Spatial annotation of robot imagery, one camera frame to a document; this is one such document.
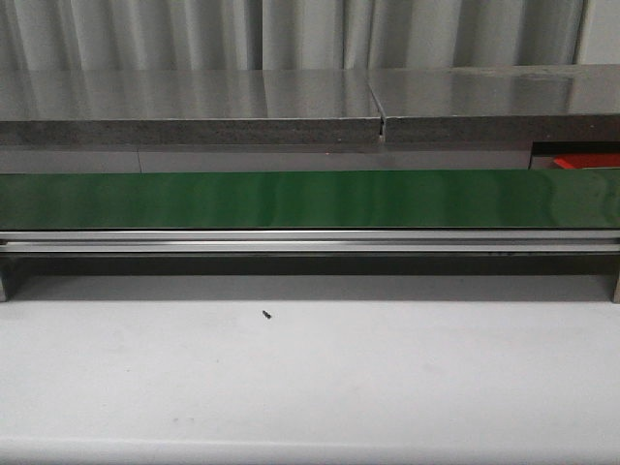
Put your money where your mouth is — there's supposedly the green conveyor belt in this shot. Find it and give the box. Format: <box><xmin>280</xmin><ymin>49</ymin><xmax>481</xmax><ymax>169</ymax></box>
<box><xmin>1</xmin><ymin>169</ymin><xmax>619</xmax><ymax>231</ymax></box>

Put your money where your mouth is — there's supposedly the grey left table slab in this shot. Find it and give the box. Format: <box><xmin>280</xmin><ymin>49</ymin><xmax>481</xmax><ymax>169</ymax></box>
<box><xmin>1</xmin><ymin>70</ymin><xmax>382</xmax><ymax>145</ymax></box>

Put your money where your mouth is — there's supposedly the grey table slab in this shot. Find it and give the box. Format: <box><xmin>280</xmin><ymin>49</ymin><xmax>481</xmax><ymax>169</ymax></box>
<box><xmin>1</xmin><ymin>70</ymin><xmax>382</xmax><ymax>145</ymax></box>
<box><xmin>368</xmin><ymin>65</ymin><xmax>619</xmax><ymax>143</ymax></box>

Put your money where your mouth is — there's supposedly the aluminium conveyor frame rail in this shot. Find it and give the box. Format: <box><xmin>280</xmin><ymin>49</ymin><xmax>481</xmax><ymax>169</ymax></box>
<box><xmin>1</xmin><ymin>229</ymin><xmax>619</xmax><ymax>254</ymax></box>

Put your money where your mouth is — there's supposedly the right conveyor support leg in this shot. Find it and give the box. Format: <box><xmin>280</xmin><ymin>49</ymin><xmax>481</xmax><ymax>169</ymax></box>
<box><xmin>611</xmin><ymin>256</ymin><xmax>620</xmax><ymax>304</ymax></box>

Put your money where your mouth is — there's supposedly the grey right table slab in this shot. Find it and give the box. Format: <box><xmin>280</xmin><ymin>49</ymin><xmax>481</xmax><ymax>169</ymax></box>
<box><xmin>368</xmin><ymin>65</ymin><xmax>619</xmax><ymax>143</ymax></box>

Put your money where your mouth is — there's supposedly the grey pleated curtain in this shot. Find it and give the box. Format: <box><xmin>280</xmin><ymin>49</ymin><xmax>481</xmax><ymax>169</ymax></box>
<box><xmin>1</xmin><ymin>1</ymin><xmax>586</xmax><ymax>71</ymax></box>

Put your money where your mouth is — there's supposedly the red plastic tray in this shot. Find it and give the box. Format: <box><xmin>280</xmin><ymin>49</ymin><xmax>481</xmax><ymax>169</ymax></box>
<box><xmin>553</xmin><ymin>153</ymin><xmax>620</xmax><ymax>170</ymax></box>

